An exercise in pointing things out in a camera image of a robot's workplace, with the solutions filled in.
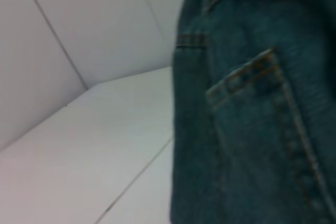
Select blue denim shorts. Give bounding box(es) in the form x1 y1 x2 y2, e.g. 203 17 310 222
170 0 336 224

